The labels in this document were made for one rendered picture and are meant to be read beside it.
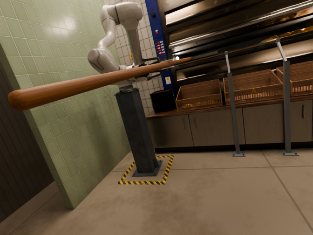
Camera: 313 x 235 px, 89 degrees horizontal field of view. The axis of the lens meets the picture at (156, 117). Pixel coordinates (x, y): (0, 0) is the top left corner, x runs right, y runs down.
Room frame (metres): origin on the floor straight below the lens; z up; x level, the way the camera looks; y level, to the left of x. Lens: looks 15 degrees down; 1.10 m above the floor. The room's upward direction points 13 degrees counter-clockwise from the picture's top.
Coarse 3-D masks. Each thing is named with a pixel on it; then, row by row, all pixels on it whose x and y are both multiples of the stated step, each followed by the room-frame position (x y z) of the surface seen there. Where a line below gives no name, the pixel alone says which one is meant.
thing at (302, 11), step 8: (304, 8) 1.76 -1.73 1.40; (312, 8) 1.78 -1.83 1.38; (272, 16) 1.88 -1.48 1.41; (280, 16) 1.86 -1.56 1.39; (288, 16) 1.89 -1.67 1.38; (296, 16) 1.92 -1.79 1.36; (248, 24) 1.97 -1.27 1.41; (256, 24) 1.97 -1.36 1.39; (264, 24) 2.01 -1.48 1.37; (224, 32) 2.07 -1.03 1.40; (232, 32) 2.10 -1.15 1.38; (240, 32) 2.14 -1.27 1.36; (192, 40) 2.23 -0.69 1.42; (200, 40) 2.21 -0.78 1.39; (208, 40) 2.25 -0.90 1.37; (176, 48) 2.39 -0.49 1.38; (184, 48) 2.44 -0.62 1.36
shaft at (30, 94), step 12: (180, 60) 1.23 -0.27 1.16; (120, 72) 0.47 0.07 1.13; (132, 72) 0.53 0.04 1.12; (144, 72) 0.62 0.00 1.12; (48, 84) 0.28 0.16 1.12; (60, 84) 0.29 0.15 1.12; (72, 84) 0.31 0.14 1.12; (84, 84) 0.33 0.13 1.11; (96, 84) 0.37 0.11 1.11; (108, 84) 0.42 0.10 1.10; (12, 96) 0.23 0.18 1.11; (24, 96) 0.23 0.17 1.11; (36, 96) 0.25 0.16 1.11; (48, 96) 0.26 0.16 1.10; (60, 96) 0.28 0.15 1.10; (24, 108) 0.23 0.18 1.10
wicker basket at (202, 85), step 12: (192, 84) 2.37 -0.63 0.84; (204, 84) 2.30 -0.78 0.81; (216, 84) 2.23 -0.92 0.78; (180, 96) 2.31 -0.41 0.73; (192, 96) 2.34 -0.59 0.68; (204, 96) 1.88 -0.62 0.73; (216, 96) 1.83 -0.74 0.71; (180, 108) 2.00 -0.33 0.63; (192, 108) 1.94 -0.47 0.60; (204, 108) 1.88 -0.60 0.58
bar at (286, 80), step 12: (240, 48) 1.81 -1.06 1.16; (192, 60) 2.02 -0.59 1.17; (288, 60) 1.48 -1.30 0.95; (228, 72) 1.69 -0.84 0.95; (288, 72) 1.46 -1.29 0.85; (288, 84) 1.47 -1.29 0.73; (288, 96) 1.47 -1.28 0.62; (288, 108) 1.47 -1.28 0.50; (288, 120) 1.47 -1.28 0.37; (288, 132) 1.47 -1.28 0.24; (288, 144) 1.47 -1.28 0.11; (240, 156) 1.61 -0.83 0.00
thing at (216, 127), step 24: (312, 96) 1.43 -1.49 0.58; (168, 120) 2.03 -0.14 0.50; (192, 120) 1.90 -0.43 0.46; (216, 120) 1.79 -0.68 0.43; (240, 120) 1.69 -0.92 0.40; (264, 120) 1.60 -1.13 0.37; (312, 120) 1.44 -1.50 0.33; (168, 144) 2.06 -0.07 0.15; (192, 144) 1.92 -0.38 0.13; (216, 144) 1.81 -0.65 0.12; (240, 144) 1.70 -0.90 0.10; (264, 144) 1.64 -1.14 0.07; (312, 144) 1.47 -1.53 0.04
